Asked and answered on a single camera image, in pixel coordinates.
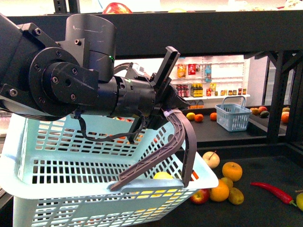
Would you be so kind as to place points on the black metal shelf rack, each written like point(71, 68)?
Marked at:
point(272, 154)

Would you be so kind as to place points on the far orange beside lemon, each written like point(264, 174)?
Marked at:
point(199, 118)

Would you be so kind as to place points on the far lemon middle shelf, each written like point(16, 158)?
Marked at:
point(190, 116)

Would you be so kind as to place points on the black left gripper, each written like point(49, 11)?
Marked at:
point(169, 104)

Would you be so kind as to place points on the small yellow pear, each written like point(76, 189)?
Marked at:
point(299, 201)

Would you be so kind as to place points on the pale pear with stem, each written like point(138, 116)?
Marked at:
point(211, 158)

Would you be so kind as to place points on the red apple front shelf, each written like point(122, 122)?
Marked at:
point(200, 197)

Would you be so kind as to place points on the orange beside red apple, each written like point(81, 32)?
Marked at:
point(219, 193)

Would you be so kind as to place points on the large light blue basket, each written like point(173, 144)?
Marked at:
point(59, 179)

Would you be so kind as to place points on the white store shelf with bottles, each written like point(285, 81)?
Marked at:
point(206, 81)

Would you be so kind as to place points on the far orange near basket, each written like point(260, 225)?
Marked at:
point(213, 116)

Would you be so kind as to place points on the small blue far basket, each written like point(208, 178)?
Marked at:
point(233, 117)

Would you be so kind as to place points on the red apple on top shelf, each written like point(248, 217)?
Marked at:
point(116, 8)

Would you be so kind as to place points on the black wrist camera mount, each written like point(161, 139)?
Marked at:
point(160, 79)

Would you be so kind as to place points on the yellow apple front right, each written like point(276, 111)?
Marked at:
point(232, 170)

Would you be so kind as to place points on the yellow lemon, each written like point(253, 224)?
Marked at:
point(163, 176)

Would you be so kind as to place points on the red chili pepper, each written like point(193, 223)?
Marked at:
point(283, 196)

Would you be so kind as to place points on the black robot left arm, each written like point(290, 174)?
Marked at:
point(47, 80)

